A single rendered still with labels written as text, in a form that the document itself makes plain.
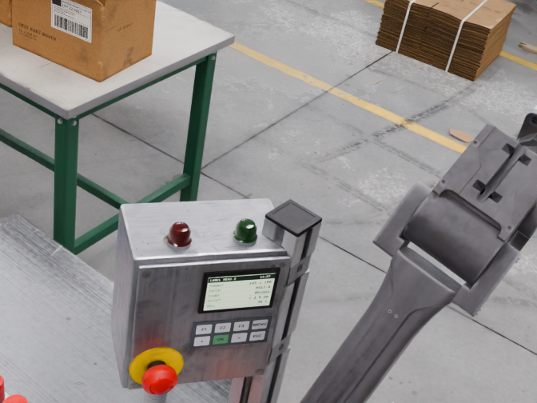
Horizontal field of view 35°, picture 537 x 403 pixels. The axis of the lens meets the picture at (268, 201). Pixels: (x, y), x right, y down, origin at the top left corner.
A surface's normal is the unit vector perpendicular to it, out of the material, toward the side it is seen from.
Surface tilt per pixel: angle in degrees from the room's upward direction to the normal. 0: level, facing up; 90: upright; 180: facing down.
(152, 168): 0
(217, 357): 90
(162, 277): 90
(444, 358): 0
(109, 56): 90
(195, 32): 0
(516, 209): 34
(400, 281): 61
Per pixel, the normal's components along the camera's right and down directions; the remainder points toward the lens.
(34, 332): 0.16, -0.80
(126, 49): 0.86, 0.40
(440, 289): -0.34, 0.01
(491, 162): -0.04, -0.38
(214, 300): 0.28, 0.59
